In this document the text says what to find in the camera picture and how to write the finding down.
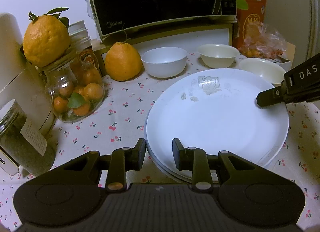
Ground white appliance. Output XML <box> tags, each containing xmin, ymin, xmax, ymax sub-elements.
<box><xmin>0</xmin><ymin>13</ymin><xmax>55</xmax><ymax>135</ymax></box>

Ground plastic bag of oranges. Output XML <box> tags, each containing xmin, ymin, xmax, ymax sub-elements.
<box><xmin>240</xmin><ymin>22</ymin><xmax>287</xmax><ymax>60</ymax></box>

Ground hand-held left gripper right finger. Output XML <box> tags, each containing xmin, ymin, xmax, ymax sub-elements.
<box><xmin>172</xmin><ymin>138</ymin><xmax>253</xmax><ymax>192</ymax></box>

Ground white refrigerator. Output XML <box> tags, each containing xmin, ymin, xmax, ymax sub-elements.
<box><xmin>240</xmin><ymin>0</ymin><xmax>320</xmax><ymax>65</ymax></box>

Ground glass jar of small oranges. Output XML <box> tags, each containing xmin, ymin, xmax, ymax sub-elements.
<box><xmin>41</xmin><ymin>49</ymin><xmax>105</xmax><ymax>123</ymax></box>

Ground large orange with stem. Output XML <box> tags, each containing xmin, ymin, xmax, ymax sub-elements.
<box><xmin>104</xmin><ymin>29</ymin><xmax>143</xmax><ymax>82</ymax></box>

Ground dark jar with white label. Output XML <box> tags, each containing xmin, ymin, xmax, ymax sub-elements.
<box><xmin>0</xmin><ymin>99</ymin><xmax>57</xmax><ymax>176</ymax></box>

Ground stack of paper cups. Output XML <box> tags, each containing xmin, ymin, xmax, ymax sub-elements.
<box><xmin>67</xmin><ymin>20</ymin><xmax>92</xmax><ymax>50</ymax></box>

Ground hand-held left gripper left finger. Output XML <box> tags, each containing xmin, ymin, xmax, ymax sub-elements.
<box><xmin>64</xmin><ymin>138</ymin><xmax>147</xmax><ymax>192</ymax></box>

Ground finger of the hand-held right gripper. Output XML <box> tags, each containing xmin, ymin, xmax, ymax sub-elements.
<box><xmin>256</xmin><ymin>85</ymin><xmax>288</xmax><ymax>108</ymax></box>

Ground white labelled container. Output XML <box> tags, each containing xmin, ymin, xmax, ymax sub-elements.
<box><xmin>0</xmin><ymin>144</ymin><xmax>20</xmax><ymax>176</ymax></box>

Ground white bowl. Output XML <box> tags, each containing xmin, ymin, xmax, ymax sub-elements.
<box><xmin>141</xmin><ymin>47</ymin><xmax>188</xmax><ymax>78</ymax></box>

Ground red carton box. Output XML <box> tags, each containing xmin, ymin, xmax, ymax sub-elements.
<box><xmin>235</xmin><ymin>0</ymin><xmax>267</xmax><ymax>47</ymax></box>

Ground cherry print tablecloth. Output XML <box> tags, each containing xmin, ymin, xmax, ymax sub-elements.
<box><xmin>0</xmin><ymin>52</ymin><xmax>320</xmax><ymax>232</ymax></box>

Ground white floral plate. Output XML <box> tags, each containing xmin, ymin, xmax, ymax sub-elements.
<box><xmin>146</xmin><ymin>68</ymin><xmax>290</xmax><ymax>170</ymax></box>

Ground large orange with leaves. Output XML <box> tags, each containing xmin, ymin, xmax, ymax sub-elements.
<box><xmin>23</xmin><ymin>7</ymin><xmax>71</xmax><ymax>68</ymax></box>

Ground cream bowl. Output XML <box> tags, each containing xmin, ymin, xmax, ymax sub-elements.
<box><xmin>237</xmin><ymin>58</ymin><xmax>288</xmax><ymax>85</ymax></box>
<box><xmin>197</xmin><ymin>44</ymin><xmax>240</xmax><ymax>69</ymax></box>

